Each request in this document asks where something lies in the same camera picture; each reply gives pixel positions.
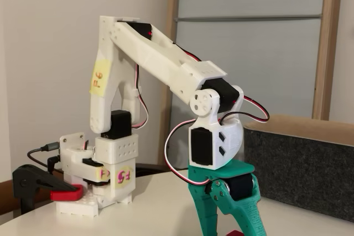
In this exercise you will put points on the black clamp with red pad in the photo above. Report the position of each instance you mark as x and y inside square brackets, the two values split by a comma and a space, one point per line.
[30, 178]

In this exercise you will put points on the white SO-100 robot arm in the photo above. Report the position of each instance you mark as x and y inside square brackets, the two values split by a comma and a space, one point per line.
[155, 59]

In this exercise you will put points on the wooden framed frosted panel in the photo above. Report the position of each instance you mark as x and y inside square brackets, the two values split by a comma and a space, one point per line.
[327, 53]

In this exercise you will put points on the yellow label marked F5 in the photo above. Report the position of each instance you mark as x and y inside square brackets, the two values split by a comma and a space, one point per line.
[123, 178]

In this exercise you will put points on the yellow label marked F3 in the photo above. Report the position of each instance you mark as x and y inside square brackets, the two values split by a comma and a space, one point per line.
[103, 175]

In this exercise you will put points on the dark red block corner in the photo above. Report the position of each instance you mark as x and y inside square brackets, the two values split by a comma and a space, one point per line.
[233, 233]

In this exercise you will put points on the yellow label marked F6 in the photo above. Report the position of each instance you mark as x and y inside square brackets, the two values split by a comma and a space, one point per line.
[99, 79]

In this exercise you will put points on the teal gripper with servo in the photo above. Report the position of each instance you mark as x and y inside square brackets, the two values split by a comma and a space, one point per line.
[218, 178]

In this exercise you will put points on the dark grey felt basket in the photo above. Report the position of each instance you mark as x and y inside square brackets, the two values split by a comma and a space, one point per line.
[304, 169]

